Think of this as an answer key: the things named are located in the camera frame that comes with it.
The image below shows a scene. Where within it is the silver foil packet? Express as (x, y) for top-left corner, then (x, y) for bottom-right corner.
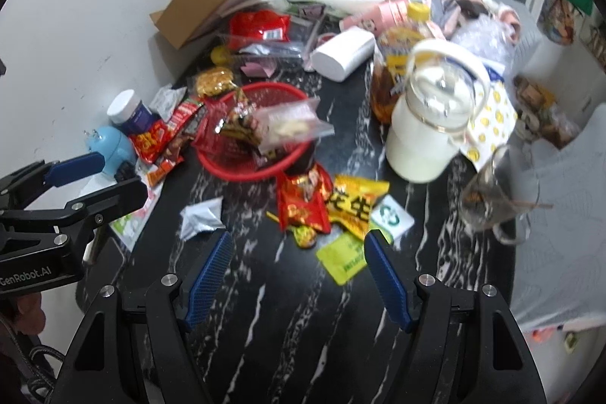
(180, 197), (225, 242)

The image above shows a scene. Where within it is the green white sachet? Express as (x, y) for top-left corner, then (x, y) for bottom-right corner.
(316, 195), (415, 286)

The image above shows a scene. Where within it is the dark red snack packet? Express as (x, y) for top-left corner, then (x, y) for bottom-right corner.
(192, 100), (238, 160)

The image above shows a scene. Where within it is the yellow peanut packet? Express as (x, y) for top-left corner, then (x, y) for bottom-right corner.
(326, 174), (390, 240)

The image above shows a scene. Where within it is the yellow green lollipop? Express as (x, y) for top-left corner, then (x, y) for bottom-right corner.
(265, 211), (317, 249)

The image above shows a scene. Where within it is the clear zip bag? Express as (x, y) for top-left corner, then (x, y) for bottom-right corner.
(253, 97), (335, 153)

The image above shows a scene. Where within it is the red orange snack packet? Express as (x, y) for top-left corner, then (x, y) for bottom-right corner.
(276, 163), (333, 234)

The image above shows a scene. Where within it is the pink green wipes pack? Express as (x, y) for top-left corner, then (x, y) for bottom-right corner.
(108, 168), (164, 253)

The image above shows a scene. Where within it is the light blue round gadget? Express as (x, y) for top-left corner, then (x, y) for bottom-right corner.
(85, 126), (137, 176)

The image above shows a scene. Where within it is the orange small sachet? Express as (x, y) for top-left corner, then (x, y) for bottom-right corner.
(146, 157), (184, 188)

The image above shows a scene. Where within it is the red orange candy packet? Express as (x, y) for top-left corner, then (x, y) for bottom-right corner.
(128, 120), (173, 164)

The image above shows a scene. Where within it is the white lid blue jar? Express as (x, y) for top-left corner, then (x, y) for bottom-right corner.
(106, 89), (157, 136)

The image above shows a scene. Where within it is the brown small sachet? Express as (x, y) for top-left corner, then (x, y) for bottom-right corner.
(163, 122), (199, 163)

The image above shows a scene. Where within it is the white patterned small packet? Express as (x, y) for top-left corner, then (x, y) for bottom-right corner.
(149, 85), (187, 123)

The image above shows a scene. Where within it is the red stick sachet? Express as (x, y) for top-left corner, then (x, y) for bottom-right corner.
(166, 97), (203, 142)

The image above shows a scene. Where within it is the red plastic basket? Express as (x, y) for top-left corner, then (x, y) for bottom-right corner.
(193, 82), (312, 183)

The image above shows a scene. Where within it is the glass mug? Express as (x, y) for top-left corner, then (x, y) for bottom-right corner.
(459, 145), (554, 246)

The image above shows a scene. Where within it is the golden noodle snack bag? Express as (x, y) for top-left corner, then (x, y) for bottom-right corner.
(194, 67), (236, 97)

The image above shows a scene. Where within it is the yellow lemon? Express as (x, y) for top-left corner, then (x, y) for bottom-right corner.
(211, 45), (232, 67)

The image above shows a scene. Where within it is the red bag in tray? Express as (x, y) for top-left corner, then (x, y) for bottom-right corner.
(227, 9), (291, 50)

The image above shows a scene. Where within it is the clear plastic tray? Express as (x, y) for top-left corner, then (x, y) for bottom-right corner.
(217, 11), (326, 78)

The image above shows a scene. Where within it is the white electric kettle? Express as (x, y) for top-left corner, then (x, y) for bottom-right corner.
(386, 39), (491, 184)

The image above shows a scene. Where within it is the yellow cap tea bottle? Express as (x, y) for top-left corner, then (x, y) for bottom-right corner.
(370, 2), (433, 124)

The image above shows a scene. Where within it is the pink panda paper cup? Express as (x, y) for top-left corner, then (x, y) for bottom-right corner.
(339, 0), (409, 37)

